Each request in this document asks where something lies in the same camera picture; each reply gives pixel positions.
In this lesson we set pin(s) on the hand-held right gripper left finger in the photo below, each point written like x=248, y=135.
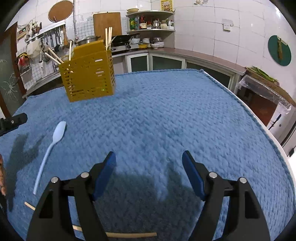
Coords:
x=106, y=171

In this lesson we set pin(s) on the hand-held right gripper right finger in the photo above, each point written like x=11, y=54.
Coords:
x=193, y=171

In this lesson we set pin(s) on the light blue plastic spoon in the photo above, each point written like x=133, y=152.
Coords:
x=59, y=132

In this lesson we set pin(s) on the wooden chopstick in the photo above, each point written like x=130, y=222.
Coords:
x=110, y=38
x=134, y=235
x=70, y=51
x=106, y=39
x=30, y=205
x=55, y=55
x=52, y=58

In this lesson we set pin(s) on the yellow perforated utensil holder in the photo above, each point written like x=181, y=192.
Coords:
x=87, y=78

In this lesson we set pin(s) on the row of hanging kitchen utensils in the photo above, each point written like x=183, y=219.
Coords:
x=57, y=41

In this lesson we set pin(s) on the person's left hand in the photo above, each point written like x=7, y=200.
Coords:
x=1, y=176

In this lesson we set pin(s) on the brown framed glass door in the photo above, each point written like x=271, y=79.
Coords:
x=9, y=76

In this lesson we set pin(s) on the stainless steel sink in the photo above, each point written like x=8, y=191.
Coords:
x=44, y=80

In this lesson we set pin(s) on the red hanging bag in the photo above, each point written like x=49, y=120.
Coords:
x=23, y=61

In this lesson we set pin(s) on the blue knitted blanket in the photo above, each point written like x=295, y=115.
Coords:
x=161, y=115

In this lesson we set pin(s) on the white cloth bag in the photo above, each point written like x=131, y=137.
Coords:
x=33, y=49

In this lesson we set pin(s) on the power strip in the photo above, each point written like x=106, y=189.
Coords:
x=22, y=31

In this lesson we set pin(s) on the dark cup of chopsticks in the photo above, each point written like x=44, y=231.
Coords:
x=35, y=30

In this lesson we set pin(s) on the plastic-covered side table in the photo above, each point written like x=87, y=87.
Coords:
x=263, y=90

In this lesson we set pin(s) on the steel cooking pot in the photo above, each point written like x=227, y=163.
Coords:
x=86, y=40

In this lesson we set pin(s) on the white kitchen cabinet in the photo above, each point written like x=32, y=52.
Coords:
x=138, y=62

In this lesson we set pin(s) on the green vegetables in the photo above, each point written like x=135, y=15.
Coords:
x=261, y=73

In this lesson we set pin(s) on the steel gas stove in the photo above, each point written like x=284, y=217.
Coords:
x=124, y=48

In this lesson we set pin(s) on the wooden cutting board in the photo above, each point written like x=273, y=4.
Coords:
x=101, y=23

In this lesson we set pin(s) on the stacked bowls and dishes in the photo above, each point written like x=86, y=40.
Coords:
x=157, y=44

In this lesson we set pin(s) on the black wok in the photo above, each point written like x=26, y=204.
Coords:
x=124, y=38

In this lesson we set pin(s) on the green round board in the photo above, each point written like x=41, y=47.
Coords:
x=272, y=51

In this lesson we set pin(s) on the green bottle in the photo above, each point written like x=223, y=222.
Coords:
x=132, y=24

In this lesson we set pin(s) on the brown hanging object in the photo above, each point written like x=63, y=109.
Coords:
x=280, y=49

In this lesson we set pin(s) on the steel kettle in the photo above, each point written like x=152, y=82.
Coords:
x=156, y=23

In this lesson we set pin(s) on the red sauce bottle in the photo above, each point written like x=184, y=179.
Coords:
x=142, y=23

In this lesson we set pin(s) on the beige bowl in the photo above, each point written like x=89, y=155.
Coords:
x=133, y=10

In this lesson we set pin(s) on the steel wall rack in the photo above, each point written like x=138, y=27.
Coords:
x=46, y=30

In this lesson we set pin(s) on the steel wall pipe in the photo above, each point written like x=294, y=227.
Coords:
x=74, y=18

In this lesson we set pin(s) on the white wall socket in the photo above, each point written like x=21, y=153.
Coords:
x=227, y=25

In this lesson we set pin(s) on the grey corner wall shelf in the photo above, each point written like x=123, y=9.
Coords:
x=150, y=13

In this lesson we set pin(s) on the yellow wall poster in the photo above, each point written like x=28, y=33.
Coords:
x=167, y=5

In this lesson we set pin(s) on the wall sticker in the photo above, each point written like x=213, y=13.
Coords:
x=197, y=2

